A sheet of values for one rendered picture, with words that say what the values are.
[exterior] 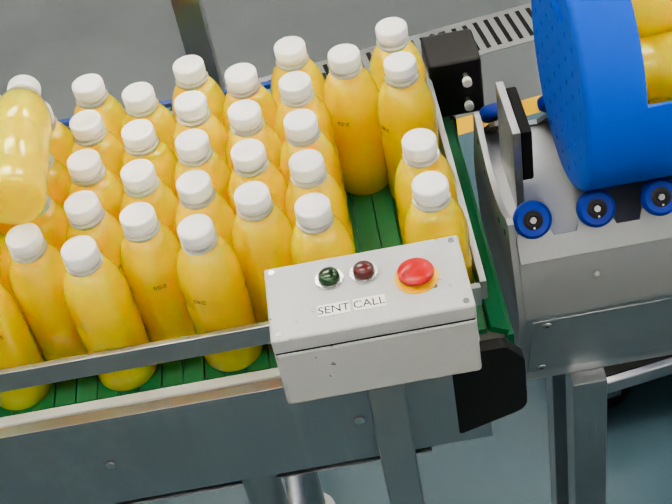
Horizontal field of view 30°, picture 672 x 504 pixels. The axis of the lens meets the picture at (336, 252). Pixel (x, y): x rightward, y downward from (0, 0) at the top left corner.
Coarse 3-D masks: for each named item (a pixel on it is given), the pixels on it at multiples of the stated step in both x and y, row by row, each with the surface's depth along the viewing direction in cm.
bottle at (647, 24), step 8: (632, 0) 136; (640, 0) 136; (648, 0) 136; (656, 0) 136; (664, 0) 136; (640, 8) 136; (648, 8) 136; (656, 8) 136; (664, 8) 136; (640, 16) 136; (648, 16) 136; (656, 16) 136; (664, 16) 137; (640, 24) 137; (648, 24) 137; (656, 24) 137; (664, 24) 137; (640, 32) 138; (648, 32) 138; (656, 32) 138
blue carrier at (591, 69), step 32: (544, 0) 144; (576, 0) 131; (608, 0) 131; (544, 32) 148; (576, 32) 130; (608, 32) 130; (544, 64) 152; (576, 64) 132; (608, 64) 130; (640, 64) 130; (544, 96) 156; (576, 96) 135; (608, 96) 131; (640, 96) 131; (576, 128) 138; (608, 128) 132; (640, 128) 133; (576, 160) 142; (608, 160) 136; (640, 160) 136
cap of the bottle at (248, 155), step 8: (240, 144) 141; (248, 144) 141; (256, 144) 141; (232, 152) 140; (240, 152) 140; (248, 152) 140; (256, 152) 140; (264, 152) 140; (232, 160) 140; (240, 160) 139; (248, 160) 139; (256, 160) 139; (264, 160) 140; (240, 168) 140; (248, 168) 140; (256, 168) 140
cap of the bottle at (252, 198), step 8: (248, 184) 136; (256, 184) 136; (264, 184) 136; (240, 192) 135; (248, 192) 135; (256, 192) 135; (264, 192) 135; (240, 200) 134; (248, 200) 134; (256, 200) 134; (264, 200) 134; (240, 208) 135; (248, 208) 134; (256, 208) 134; (264, 208) 135
